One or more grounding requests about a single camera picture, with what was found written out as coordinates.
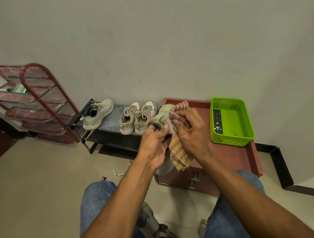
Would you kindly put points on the person's left hand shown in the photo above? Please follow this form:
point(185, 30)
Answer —
point(152, 149)

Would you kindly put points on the person's right hand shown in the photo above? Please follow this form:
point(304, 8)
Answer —
point(196, 137)

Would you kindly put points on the striped yellow cleaning cloth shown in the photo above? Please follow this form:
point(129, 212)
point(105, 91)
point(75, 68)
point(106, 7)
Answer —
point(179, 154)

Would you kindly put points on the black remote control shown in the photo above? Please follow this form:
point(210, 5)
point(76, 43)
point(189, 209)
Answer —
point(217, 121)

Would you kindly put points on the white pink sneaker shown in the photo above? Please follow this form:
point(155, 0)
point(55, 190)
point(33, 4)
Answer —
point(146, 122)
point(126, 125)

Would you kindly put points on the grey-blue sneaker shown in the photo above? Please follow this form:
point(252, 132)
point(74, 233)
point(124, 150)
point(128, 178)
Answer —
point(106, 105)
point(162, 115)

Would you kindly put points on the red-brown drawer cabinet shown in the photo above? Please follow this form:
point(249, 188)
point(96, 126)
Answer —
point(230, 154)

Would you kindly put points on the person's left forearm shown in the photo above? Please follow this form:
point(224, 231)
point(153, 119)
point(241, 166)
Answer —
point(122, 203)

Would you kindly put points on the person's right forearm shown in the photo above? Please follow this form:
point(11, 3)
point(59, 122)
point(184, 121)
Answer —
point(255, 203)

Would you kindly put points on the person's grey slipper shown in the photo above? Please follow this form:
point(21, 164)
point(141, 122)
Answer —
point(150, 220)
point(202, 228)

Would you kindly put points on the person's right leg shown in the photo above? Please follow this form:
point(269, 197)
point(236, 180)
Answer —
point(220, 225)

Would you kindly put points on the green plastic basket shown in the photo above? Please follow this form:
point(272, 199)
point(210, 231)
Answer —
point(235, 120)

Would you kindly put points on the black shoe rack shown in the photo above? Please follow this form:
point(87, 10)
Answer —
point(110, 122)

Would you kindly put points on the black stool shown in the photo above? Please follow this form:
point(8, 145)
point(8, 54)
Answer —
point(166, 233)

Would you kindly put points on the black baseboard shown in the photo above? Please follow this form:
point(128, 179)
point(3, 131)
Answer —
point(282, 169)

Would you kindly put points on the red metal rack plastic-wrapped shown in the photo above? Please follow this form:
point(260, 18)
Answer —
point(36, 115)

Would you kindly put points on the green white packet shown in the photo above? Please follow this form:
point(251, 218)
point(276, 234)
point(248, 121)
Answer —
point(18, 88)

